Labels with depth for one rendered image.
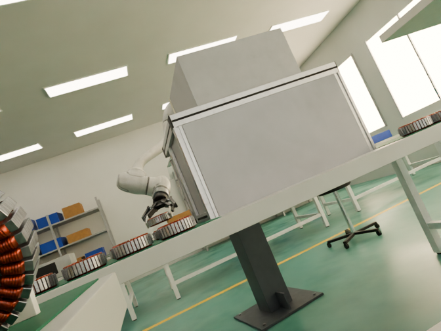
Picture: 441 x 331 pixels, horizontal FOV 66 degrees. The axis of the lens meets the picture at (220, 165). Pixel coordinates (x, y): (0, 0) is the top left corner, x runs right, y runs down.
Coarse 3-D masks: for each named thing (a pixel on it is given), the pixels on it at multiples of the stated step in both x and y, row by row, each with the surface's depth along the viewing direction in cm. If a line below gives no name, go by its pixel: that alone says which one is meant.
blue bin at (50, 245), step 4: (52, 240) 694; (60, 240) 697; (64, 240) 720; (44, 244) 690; (48, 244) 691; (52, 244) 693; (60, 244) 695; (64, 244) 709; (40, 248) 687; (44, 248) 688; (48, 248) 690; (52, 248) 691; (56, 248) 693; (44, 252) 687
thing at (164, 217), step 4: (164, 212) 156; (168, 212) 157; (156, 216) 153; (160, 216) 154; (164, 216) 154; (168, 216) 156; (148, 220) 154; (152, 220) 153; (156, 220) 152; (160, 220) 152; (164, 220) 154; (148, 224) 155; (152, 224) 153; (156, 224) 153
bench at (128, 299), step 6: (108, 258) 376; (60, 276) 397; (126, 282) 450; (132, 288) 454; (126, 294) 376; (132, 294) 430; (126, 300) 374; (132, 300) 404; (132, 306) 376; (132, 312) 373; (132, 318) 372
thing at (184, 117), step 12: (312, 72) 128; (324, 72) 129; (336, 72) 130; (264, 84) 122; (276, 84) 123; (288, 84) 124; (300, 84) 125; (228, 96) 118; (240, 96) 119; (252, 96) 120; (264, 96) 121; (192, 108) 115; (204, 108) 115; (216, 108) 116; (228, 108) 117; (168, 120) 115; (180, 120) 113; (192, 120) 114; (168, 132) 124; (168, 144) 133; (168, 156) 152
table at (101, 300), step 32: (0, 192) 22; (0, 224) 21; (32, 224) 23; (0, 256) 20; (32, 256) 22; (0, 288) 21; (96, 288) 32; (0, 320) 21; (32, 320) 25; (64, 320) 20; (96, 320) 25
